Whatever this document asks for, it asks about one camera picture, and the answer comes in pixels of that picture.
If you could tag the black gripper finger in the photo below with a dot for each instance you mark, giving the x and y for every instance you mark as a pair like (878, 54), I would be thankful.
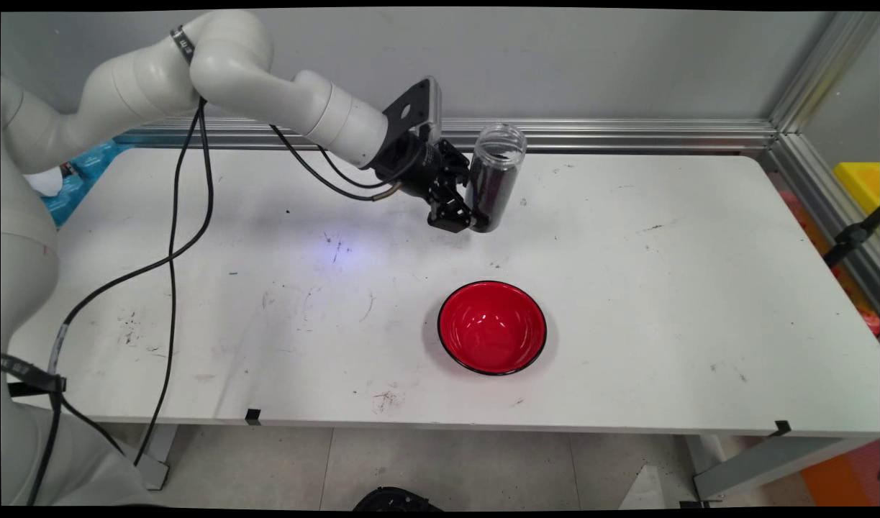
(454, 212)
(455, 162)

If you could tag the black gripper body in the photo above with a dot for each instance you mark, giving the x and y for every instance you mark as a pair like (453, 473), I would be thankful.
(411, 169)

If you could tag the clear jar with black seeds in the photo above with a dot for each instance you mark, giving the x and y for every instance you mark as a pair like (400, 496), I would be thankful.
(501, 180)

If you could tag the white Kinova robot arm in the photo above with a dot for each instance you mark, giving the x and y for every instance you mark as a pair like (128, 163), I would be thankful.
(231, 57)

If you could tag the red bowl with black rim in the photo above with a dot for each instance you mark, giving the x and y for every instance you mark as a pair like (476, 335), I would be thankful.
(491, 327)

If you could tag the black tape strip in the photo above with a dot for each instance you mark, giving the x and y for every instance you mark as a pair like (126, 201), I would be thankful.
(781, 428)
(253, 416)

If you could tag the black round floor object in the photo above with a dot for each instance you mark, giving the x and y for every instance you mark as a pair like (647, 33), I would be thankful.
(396, 500)

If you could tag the blue plastic bag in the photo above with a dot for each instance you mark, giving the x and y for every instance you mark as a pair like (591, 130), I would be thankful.
(94, 162)

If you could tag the white plastic container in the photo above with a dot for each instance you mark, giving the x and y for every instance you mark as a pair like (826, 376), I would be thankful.
(47, 185)

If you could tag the white table leg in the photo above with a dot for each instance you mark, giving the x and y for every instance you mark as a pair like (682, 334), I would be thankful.
(756, 464)
(155, 460)

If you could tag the black clamp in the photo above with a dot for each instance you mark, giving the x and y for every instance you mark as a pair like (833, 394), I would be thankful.
(850, 236)

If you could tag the yellow box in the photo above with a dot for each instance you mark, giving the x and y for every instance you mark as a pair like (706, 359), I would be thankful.
(860, 183)

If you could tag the orange box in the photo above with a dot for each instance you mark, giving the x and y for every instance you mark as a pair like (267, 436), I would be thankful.
(850, 475)

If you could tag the aluminium frame rail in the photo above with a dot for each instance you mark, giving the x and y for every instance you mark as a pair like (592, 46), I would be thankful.
(814, 194)
(627, 134)

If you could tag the aluminium frame post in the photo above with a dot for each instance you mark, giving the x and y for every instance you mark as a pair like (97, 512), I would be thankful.
(821, 72)

